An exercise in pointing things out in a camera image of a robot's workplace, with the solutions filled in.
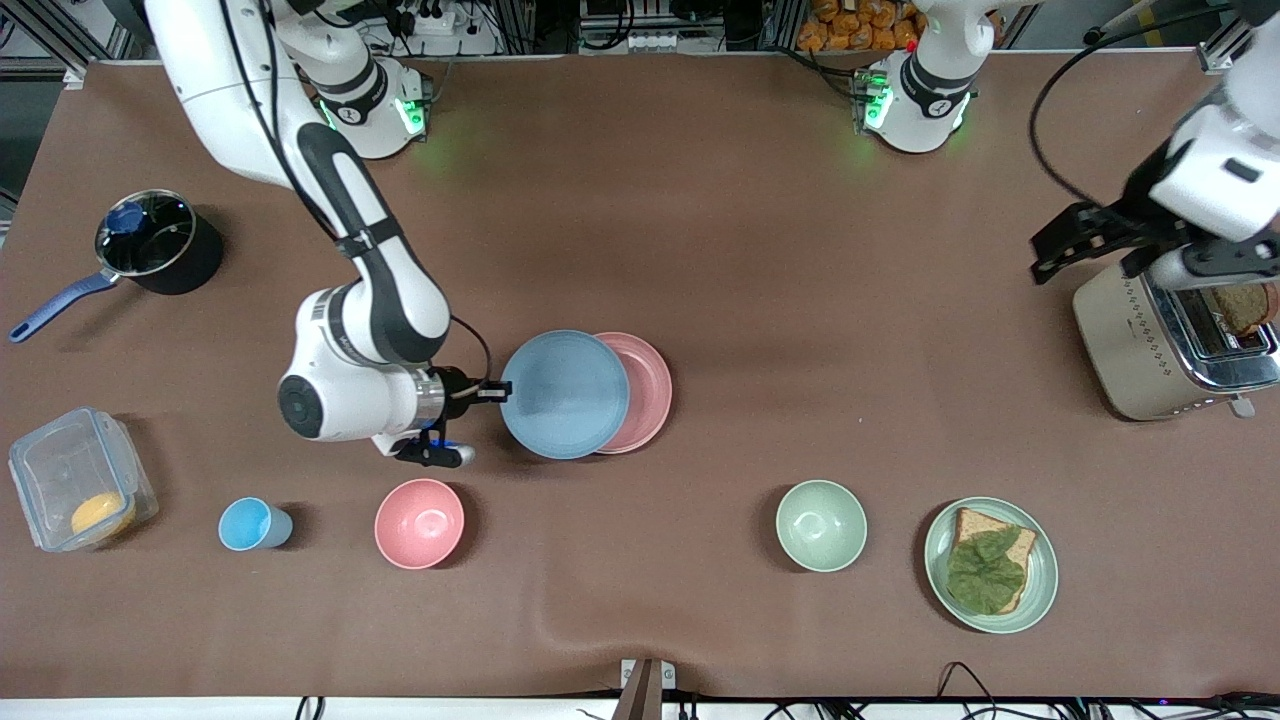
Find light blue cup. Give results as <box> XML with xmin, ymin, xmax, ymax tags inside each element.
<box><xmin>218</xmin><ymin>497</ymin><xmax>294</xmax><ymax>553</ymax></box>

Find green bowl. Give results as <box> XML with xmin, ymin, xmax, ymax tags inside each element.
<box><xmin>775</xmin><ymin>480</ymin><xmax>869</xmax><ymax>574</ymax></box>

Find blue plate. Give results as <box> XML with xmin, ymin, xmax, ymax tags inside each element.
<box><xmin>499</xmin><ymin>330</ymin><xmax>631</xmax><ymax>461</ymax></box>

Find green lettuce leaf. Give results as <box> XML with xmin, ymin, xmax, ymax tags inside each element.
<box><xmin>946</xmin><ymin>528</ymin><xmax>1028</xmax><ymax>615</ymax></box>

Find metal camera bracket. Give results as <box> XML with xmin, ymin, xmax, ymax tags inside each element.
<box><xmin>618</xmin><ymin>658</ymin><xmax>678</xmax><ymax>720</ymax></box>

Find orange snack bags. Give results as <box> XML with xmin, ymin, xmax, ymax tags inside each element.
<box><xmin>797</xmin><ymin>0</ymin><xmax>926</xmax><ymax>53</ymax></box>

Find beige chrome toaster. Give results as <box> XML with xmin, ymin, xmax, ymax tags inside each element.
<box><xmin>1072</xmin><ymin>262</ymin><xmax>1280</xmax><ymax>422</ymax></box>

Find pink plate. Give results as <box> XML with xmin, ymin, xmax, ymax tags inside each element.
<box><xmin>593</xmin><ymin>332</ymin><xmax>674</xmax><ymax>455</ymax></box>

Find white power strip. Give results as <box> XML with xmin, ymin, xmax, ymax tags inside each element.
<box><xmin>385</xmin><ymin>5</ymin><xmax>458</xmax><ymax>37</ymax></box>

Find yellow orange fruit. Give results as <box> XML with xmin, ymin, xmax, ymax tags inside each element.
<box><xmin>70</xmin><ymin>492</ymin><xmax>137</xmax><ymax>541</ymax></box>

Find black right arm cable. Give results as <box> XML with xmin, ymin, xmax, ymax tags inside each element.
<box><xmin>218</xmin><ymin>0</ymin><xmax>493</xmax><ymax>393</ymax></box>

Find brown bread slice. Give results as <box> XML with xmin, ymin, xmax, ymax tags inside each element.
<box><xmin>948</xmin><ymin>507</ymin><xmax>1039</xmax><ymax>615</ymax></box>

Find clear plastic container blue seal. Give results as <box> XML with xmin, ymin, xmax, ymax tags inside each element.
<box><xmin>8</xmin><ymin>406</ymin><xmax>159</xmax><ymax>554</ymax></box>

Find green plate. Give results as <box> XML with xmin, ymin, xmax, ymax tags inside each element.
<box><xmin>923</xmin><ymin>497</ymin><xmax>1059</xmax><ymax>635</ymax></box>

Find glass saucepan lid blue knob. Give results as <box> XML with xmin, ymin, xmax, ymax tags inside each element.
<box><xmin>95</xmin><ymin>190</ymin><xmax>197</xmax><ymax>279</ymax></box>

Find aluminium frame rail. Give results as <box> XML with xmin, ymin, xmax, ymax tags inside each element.
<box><xmin>0</xmin><ymin>0</ymin><xmax>136</xmax><ymax>89</ymax></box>

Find toast slice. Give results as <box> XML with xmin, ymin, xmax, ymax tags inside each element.
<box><xmin>1205</xmin><ymin>283</ymin><xmax>1277</xmax><ymax>338</ymax></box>

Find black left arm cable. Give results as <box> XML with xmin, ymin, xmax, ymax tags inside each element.
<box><xmin>1029</xmin><ymin>3</ymin><xmax>1246</xmax><ymax>208</ymax></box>

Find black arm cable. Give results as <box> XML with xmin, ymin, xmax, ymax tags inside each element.
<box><xmin>1029</xmin><ymin>3</ymin><xmax>1246</xmax><ymax>208</ymax></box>
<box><xmin>218</xmin><ymin>0</ymin><xmax>493</xmax><ymax>393</ymax></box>

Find pink bowl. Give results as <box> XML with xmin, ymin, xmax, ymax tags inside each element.
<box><xmin>374</xmin><ymin>478</ymin><xmax>466</xmax><ymax>571</ymax></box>

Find black looped cable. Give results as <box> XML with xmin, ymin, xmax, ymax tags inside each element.
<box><xmin>935</xmin><ymin>661</ymin><xmax>1001</xmax><ymax>719</ymax></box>

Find dark saucepan blue handle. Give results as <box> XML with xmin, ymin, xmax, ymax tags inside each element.
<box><xmin>8</xmin><ymin>188</ymin><xmax>225</xmax><ymax>344</ymax></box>

